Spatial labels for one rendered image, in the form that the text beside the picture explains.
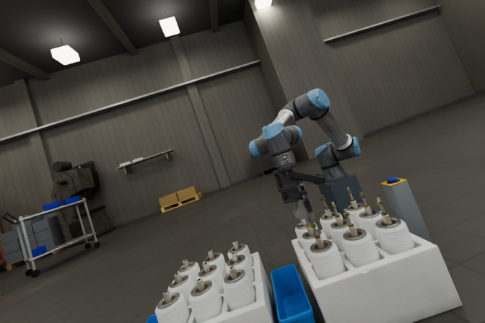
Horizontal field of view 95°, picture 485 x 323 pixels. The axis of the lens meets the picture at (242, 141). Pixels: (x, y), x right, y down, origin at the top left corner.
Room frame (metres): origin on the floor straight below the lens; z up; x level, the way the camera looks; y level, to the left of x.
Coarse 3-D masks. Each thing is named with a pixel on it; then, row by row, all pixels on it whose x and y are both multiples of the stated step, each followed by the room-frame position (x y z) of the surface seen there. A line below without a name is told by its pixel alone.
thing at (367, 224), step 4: (380, 212) 0.87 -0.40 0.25; (376, 216) 0.85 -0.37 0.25; (380, 216) 0.85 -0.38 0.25; (360, 220) 0.88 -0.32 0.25; (364, 220) 0.87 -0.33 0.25; (368, 220) 0.86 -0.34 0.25; (372, 220) 0.85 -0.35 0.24; (376, 220) 0.84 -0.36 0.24; (360, 224) 0.89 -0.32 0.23; (364, 224) 0.87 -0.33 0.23; (368, 224) 0.86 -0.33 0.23; (372, 224) 0.85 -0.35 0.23; (364, 228) 0.87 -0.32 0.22; (368, 228) 0.86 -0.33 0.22; (372, 228) 0.85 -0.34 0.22; (372, 232) 0.85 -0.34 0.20; (372, 236) 0.86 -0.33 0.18; (376, 236) 0.85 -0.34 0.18
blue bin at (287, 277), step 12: (276, 276) 1.00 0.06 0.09; (288, 276) 1.00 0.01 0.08; (276, 288) 0.93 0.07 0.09; (288, 288) 1.00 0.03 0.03; (300, 288) 0.99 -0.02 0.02; (276, 300) 0.81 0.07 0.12; (288, 300) 0.97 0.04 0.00; (300, 300) 0.95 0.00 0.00; (288, 312) 0.91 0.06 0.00; (300, 312) 0.89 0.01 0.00; (312, 312) 0.71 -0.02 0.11
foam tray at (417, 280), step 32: (384, 256) 0.74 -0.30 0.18; (416, 256) 0.70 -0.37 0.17; (320, 288) 0.70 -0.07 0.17; (352, 288) 0.70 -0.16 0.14; (384, 288) 0.70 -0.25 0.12; (416, 288) 0.70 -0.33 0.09; (448, 288) 0.70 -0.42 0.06; (352, 320) 0.70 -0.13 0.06; (384, 320) 0.70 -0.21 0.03; (416, 320) 0.70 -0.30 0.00
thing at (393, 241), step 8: (400, 224) 0.74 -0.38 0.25; (376, 232) 0.77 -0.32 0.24; (384, 232) 0.74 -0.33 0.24; (392, 232) 0.73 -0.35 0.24; (400, 232) 0.73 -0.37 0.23; (408, 232) 0.74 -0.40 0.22; (384, 240) 0.75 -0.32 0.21; (392, 240) 0.74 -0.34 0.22; (400, 240) 0.73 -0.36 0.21; (408, 240) 0.73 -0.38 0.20; (384, 248) 0.77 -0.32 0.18; (392, 248) 0.74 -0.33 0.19; (400, 248) 0.73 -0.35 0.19; (408, 248) 0.73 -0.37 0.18
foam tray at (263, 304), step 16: (256, 256) 1.05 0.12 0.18; (256, 272) 0.91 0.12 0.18; (256, 288) 0.81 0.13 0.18; (224, 304) 0.78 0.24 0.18; (256, 304) 0.72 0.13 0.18; (272, 304) 0.91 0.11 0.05; (192, 320) 0.76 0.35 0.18; (208, 320) 0.73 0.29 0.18; (224, 320) 0.71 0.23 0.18; (240, 320) 0.71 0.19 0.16; (256, 320) 0.71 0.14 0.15; (272, 320) 0.75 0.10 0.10
